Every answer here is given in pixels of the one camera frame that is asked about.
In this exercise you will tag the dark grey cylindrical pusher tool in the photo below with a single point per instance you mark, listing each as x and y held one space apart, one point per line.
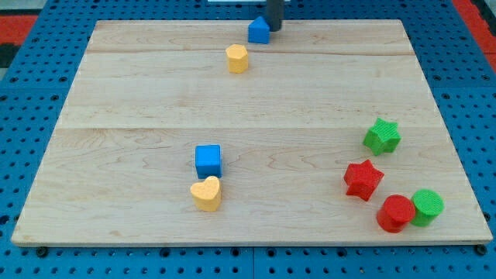
274 14

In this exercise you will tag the blue triangle block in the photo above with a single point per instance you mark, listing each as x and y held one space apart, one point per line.
259 31

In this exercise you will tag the yellow hexagon block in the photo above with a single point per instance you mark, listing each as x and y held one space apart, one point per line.
237 58

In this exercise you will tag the light wooden board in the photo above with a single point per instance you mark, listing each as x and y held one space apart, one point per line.
118 168

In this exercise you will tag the blue cube block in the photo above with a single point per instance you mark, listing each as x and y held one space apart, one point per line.
208 161

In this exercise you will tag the green star block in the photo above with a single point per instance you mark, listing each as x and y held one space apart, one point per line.
382 137

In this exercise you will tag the red star block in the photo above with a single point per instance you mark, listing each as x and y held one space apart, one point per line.
362 179

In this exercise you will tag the yellow heart block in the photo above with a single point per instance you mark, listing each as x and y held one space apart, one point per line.
207 194

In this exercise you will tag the red cylinder block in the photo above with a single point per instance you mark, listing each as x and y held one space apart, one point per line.
395 214

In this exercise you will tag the green cylinder block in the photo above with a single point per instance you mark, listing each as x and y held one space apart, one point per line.
428 206

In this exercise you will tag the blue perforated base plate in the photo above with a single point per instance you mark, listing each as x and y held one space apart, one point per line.
37 82

